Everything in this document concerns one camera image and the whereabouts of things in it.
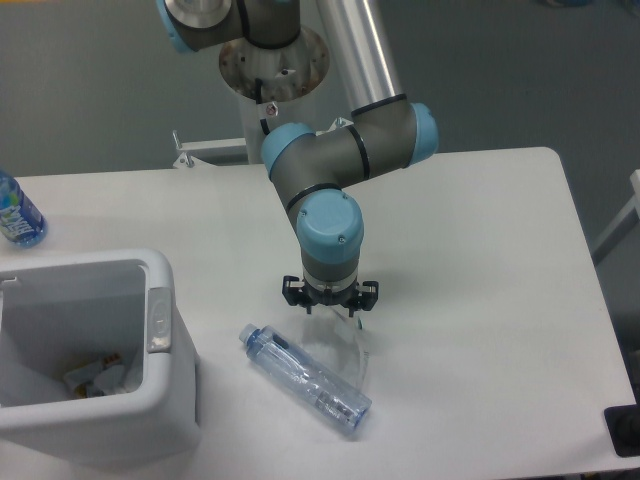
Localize blue labelled water bottle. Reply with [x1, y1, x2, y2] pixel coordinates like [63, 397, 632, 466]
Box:
[1, 171, 47, 248]

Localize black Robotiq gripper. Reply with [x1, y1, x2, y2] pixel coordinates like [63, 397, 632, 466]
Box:
[282, 275, 379, 317]

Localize white bracket with bolt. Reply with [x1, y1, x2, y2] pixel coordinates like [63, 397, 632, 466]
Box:
[317, 117, 353, 135]

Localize trash pieces inside can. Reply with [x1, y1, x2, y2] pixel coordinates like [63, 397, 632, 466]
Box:
[63, 353, 143, 399]

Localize clear plastic bottle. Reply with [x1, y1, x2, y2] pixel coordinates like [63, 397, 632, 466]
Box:
[239, 324, 372, 435]

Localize white left foot bracket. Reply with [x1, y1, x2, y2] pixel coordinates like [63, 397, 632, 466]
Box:
[172, 130, 248, 169]

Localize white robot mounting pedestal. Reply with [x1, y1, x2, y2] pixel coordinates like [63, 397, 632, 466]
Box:
[219, 27, 330, 164]

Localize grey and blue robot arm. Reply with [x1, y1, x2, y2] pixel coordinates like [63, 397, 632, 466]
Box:
[156, 1, 439, 313]

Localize clear plastic bag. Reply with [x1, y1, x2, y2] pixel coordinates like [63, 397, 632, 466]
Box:
[300, 306, 370, 390]

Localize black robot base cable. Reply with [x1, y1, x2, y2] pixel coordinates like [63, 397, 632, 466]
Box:
[253, 77, 283, 164]

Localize white frame at right edge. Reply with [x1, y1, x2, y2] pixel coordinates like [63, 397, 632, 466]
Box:
[591, 170, 639, 266]

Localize white plastic trash can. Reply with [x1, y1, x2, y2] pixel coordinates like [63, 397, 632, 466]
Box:
[1, 249, 201, 464]

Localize black clamp at table edge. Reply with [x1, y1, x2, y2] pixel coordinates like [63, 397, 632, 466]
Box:
[604, 404, 639, 458]

